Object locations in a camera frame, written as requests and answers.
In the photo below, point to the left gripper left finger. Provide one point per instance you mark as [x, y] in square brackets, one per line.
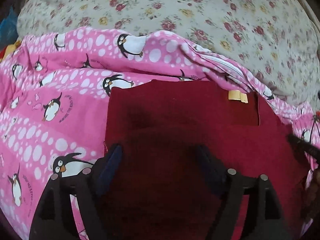
[54, 217]

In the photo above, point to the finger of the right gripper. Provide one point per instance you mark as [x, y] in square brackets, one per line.
[311, 151]

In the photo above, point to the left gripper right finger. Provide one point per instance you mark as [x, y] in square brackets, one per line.
[263, 215]

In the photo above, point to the dark red sweater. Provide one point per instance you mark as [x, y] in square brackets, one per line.
[159, 190]

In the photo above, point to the floral bed quilt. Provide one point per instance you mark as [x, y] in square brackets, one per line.
[277, 40]

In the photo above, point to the pink penguin blanket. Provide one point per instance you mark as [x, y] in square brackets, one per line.
[55, 91]

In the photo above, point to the yellow red cartoon blanket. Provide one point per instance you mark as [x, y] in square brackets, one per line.
[9, 49]

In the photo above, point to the blue plastic bag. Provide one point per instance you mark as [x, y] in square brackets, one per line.
[8, 28]

